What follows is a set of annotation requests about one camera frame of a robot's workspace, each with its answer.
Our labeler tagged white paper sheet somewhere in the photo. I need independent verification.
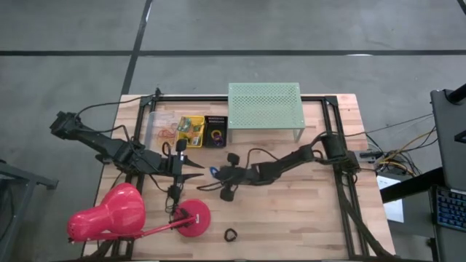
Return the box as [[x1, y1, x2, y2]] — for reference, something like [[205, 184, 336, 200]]
[[376, 175, 406, 224]]

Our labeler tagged red desk lamp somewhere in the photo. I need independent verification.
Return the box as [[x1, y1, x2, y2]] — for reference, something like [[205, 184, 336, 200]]
[[66, 182, 212, 245]]

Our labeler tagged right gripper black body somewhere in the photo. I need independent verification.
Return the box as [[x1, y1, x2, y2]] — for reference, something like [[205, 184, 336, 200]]
[[217, 152, 256, 202]]

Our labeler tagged black support beam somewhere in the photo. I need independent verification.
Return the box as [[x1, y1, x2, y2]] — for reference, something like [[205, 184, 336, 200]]
[[379, 166, 446, 204]]

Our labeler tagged black plastic basket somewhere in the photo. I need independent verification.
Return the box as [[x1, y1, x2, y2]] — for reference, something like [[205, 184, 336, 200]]
[[202, 115, 229, 148]]

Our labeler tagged yellow plastic basket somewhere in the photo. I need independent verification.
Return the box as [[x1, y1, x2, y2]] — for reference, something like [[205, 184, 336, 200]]
[[175, 115, 206, 149]]

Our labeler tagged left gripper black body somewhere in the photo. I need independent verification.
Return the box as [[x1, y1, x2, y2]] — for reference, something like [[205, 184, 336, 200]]
[[159, 139, 189, 200]]

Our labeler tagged clear plastic bin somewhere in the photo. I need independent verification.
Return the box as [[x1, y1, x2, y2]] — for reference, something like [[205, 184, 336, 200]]
[[143, 110, 181, 151]]

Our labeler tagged black lamp power cord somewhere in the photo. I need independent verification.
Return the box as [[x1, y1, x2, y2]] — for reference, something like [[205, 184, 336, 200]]
[[164, 183, 185, 224]]

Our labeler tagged green perforated metal shelf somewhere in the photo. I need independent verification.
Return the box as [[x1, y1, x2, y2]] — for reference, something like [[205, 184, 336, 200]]
[[227, 82, 307, 144]]

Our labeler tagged grey metal stand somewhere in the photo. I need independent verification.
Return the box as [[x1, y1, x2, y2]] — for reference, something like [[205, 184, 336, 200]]
[[0, 159, 59, 255]]

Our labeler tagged grey laptop lit keyboard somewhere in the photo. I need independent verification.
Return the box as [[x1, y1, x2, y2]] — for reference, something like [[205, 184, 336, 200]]
[[430, 89, 466, 234]]

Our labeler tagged black coil wrist keychain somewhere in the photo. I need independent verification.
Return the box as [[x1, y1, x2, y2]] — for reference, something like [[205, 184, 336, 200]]
[[223, 227, 239, 243]]

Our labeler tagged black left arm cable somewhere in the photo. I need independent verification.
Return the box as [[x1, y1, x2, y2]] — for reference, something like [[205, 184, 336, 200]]
[[74, 87, 173, 158]]

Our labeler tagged yellow floor cable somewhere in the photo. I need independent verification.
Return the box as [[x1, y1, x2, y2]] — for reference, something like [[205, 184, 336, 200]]
[[376, 129, 438, 175]]

